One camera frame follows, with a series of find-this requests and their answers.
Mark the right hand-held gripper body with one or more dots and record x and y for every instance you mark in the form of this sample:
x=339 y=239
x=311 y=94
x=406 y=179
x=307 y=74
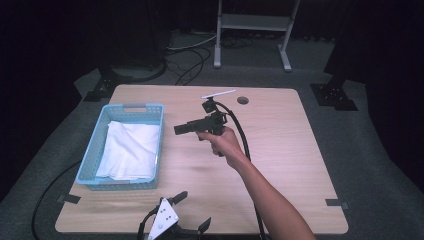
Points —
x=215 y=123

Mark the light blue plastic basket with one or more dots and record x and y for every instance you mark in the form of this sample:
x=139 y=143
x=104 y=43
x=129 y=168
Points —
x=96 y=140

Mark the person's right hand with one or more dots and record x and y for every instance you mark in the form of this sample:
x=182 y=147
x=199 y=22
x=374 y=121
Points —
x=225 y=145

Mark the black tape strip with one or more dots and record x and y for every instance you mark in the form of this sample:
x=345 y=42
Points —
x=68 y=199
x=336 y=203

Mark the white metal stand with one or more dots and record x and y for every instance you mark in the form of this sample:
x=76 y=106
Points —
x=253 y=21

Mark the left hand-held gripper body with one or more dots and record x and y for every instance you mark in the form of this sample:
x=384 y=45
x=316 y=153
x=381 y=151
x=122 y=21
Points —
x=163 y=215

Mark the black stand base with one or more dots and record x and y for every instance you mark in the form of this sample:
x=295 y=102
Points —
x=106 y=83
x=333 y=95

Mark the white cloth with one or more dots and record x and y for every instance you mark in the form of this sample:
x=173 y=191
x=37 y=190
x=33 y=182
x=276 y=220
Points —
x=130 y=150

